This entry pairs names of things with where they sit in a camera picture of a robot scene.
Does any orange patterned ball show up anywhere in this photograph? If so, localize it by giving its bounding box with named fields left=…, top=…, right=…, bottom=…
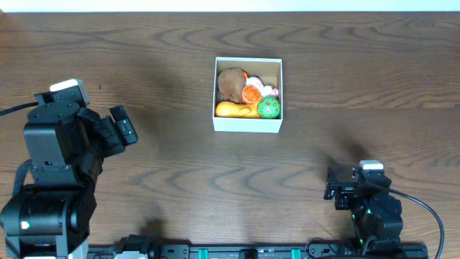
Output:
left=241, top=85, right=261, bottom=104

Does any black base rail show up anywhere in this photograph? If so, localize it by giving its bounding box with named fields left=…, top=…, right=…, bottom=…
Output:
left=86, top=235, right=429, bottom=259

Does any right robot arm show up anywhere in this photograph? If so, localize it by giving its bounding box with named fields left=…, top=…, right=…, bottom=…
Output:
left=323, top=160, right=403, bottom=255

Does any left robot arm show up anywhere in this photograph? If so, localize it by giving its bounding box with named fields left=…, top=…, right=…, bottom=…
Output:
left=1, top=90, right=138, bottom=258

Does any pink pig toy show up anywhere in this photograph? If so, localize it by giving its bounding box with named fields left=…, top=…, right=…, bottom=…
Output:
left=244, top=72, right=279, bottom=98

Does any white cardboard box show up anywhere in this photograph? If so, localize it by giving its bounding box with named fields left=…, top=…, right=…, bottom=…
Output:
left=212, top=57, right=284, bottom=133

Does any green patterned ball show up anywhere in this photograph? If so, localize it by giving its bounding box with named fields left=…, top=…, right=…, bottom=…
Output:
left=257, top=96, right=281, bottom=119

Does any brown plush toy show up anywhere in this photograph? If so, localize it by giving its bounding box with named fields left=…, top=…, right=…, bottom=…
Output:
left=217, top=68, right=246, bottom=104

